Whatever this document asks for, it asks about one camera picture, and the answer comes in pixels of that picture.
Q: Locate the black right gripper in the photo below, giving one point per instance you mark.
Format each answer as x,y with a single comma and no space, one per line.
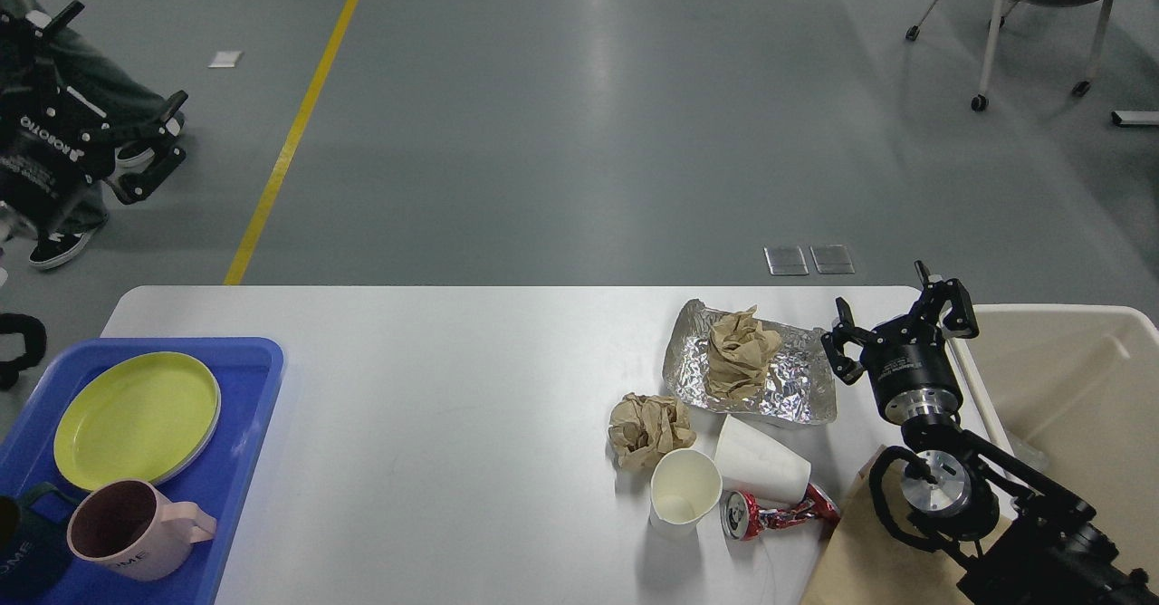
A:
906,363

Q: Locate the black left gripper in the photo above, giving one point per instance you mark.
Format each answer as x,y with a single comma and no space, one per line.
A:
46,166

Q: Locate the brown paper bag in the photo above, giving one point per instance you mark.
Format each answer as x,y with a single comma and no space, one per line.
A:
862,564

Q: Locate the white paper cup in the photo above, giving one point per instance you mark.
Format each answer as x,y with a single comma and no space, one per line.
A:
685,486
751,461

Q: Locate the yellow plastic plate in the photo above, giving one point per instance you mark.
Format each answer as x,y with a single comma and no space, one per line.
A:
110,429

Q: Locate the pink mug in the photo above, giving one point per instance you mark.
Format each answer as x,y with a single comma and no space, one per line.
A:
129,527

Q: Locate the dark teal mug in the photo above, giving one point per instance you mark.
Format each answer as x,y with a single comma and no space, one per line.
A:
34,548

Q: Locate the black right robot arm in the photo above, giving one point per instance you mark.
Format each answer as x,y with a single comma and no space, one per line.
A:
1020,537

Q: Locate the person's legs in jeans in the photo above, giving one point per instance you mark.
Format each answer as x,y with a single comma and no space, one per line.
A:
99,80

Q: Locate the black and white shoe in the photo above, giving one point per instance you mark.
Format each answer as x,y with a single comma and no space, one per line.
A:
60,248
137,154

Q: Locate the right metal floor plate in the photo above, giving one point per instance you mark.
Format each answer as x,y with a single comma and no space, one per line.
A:
832,259

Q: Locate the metal floor plate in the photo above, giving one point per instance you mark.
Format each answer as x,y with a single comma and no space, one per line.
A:
786,261
832,259

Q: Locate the left metal floor plate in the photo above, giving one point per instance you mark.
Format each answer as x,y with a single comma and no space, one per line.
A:
786,261

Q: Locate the crumpled aluminium foil sheet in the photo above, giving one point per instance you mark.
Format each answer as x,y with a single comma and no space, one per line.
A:
799,388

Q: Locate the white floor marker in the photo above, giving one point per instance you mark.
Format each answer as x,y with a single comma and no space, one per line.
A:
225,60

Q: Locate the crumpled brown paper on foil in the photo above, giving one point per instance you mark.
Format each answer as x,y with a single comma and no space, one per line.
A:
740,351

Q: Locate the beige plastic bin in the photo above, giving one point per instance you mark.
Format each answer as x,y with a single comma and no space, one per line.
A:
1074,388

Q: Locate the tipped white paper cup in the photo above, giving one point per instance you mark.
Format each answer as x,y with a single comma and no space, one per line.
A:
751,461

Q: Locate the crushed red soda can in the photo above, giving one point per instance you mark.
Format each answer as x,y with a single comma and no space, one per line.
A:
743,518

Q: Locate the crumpled brown paper ball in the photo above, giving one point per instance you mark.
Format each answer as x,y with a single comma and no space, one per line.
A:
643,429

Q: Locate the pale green plate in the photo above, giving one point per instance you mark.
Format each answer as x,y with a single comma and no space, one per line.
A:
189,424

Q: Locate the blue plastic tray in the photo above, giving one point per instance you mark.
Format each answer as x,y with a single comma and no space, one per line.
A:
249,373

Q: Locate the white bar on floor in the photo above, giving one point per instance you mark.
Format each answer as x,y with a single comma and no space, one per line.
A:
1135,118

